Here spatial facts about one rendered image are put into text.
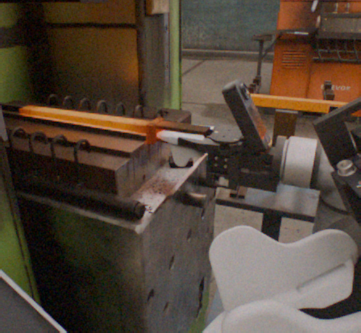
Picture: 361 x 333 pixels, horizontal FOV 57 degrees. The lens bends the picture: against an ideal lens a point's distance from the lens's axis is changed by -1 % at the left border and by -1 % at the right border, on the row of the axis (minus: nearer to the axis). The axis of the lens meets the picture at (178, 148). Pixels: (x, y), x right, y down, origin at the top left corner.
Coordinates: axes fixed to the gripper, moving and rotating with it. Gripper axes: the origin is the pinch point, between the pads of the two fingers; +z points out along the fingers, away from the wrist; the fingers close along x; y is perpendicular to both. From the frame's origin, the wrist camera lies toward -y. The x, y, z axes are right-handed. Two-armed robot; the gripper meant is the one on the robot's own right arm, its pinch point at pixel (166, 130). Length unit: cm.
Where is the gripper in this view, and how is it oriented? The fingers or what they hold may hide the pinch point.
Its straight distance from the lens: 58.1
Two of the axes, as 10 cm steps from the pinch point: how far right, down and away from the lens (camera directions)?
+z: -9.2, -1.5, 3.6
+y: 0.1, 9.2, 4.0
